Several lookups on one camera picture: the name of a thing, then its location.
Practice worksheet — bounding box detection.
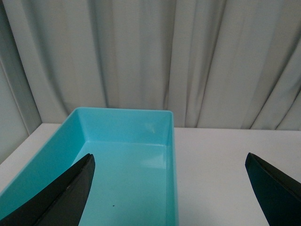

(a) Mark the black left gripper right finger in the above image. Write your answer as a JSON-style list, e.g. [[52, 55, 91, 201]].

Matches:
[[245, 153, 301, 226]]

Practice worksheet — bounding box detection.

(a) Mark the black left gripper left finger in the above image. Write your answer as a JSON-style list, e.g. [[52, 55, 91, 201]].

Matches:
[[0, 154, 95, 226]]

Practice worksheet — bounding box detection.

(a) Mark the turquoise plastic bin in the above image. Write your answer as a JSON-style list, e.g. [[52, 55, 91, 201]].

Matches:
[[0, 107, 179, 226]]

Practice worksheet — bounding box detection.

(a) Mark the white pleated curtain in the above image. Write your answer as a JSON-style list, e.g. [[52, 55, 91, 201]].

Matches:
[[0, 0, 301, 159]]

